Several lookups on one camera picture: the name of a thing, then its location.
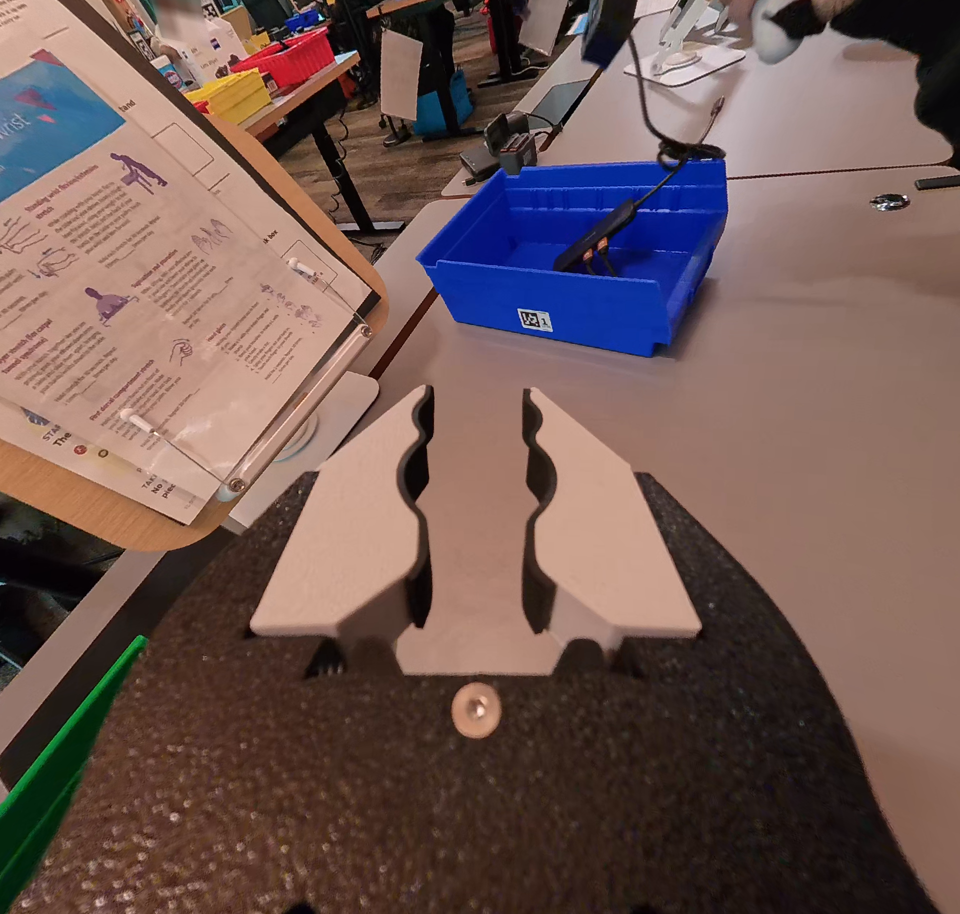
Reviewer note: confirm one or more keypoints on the blue bag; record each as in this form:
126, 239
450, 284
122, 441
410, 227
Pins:
442, 108

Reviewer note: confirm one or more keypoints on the wooden office desk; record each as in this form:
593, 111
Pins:
330, 141
435, 6

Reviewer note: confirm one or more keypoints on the small black bar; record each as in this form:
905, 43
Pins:
937, 183

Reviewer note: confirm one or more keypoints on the instruction sheet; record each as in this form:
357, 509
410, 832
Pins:
150, 254

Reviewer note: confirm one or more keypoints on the yellow plastic bin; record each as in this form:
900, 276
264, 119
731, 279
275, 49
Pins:
229, 96

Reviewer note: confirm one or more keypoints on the black battery charger dock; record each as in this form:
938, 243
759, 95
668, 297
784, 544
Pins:
510, 153

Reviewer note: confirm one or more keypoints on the round metal desk grommet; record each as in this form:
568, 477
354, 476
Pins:
889, 201

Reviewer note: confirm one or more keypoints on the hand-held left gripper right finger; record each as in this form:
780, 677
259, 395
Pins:
607, 554

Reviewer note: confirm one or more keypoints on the green plastic bin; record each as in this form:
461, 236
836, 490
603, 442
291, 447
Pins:
45, 779

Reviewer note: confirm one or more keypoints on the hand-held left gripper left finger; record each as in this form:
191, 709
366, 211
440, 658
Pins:
345, 546

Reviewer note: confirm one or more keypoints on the person's right forearm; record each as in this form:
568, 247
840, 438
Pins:
922, 44

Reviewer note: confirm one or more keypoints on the red plastic bin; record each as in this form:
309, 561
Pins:
289, 59

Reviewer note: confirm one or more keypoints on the white hanging panel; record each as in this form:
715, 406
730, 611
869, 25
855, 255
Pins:
401, 74

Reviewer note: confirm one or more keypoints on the blue plastic bin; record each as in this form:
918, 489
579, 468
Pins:
570, 314

